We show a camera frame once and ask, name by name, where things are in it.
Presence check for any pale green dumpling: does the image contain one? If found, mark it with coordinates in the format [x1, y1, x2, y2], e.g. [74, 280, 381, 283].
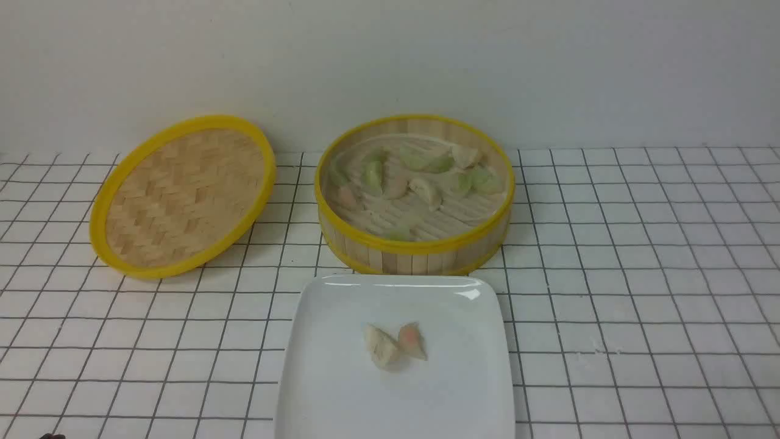
[451, 172, 473, 198]

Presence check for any pink dumpling on plate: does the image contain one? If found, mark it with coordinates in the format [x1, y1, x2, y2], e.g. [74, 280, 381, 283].
[397, 322, 427, 361]

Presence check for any white dumpling on plate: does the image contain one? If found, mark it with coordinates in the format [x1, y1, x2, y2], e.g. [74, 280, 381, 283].
[363, 325, 401, 369]

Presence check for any white square plate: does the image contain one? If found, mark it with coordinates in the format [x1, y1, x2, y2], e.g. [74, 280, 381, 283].
[275, 274, 516, 438]

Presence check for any green dumpling front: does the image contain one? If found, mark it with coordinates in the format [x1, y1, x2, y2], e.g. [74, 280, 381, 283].
[382, 227, 415, 242]

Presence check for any yellow rimmed bamboo steamer basket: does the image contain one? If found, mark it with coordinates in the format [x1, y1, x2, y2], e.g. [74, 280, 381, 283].
[314, 114, 516, 275]

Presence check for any pale pink dumpling centre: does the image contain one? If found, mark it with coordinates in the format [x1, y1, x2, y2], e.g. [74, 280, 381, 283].
[381, 177, 408, 200]

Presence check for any pink dumpling left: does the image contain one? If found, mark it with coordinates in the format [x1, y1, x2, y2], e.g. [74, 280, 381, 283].
[336, 185, 361, 210]

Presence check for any yellow rimmed bamboo steamer lid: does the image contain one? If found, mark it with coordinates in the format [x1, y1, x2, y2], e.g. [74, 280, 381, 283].
[89, 115, 276, 279]

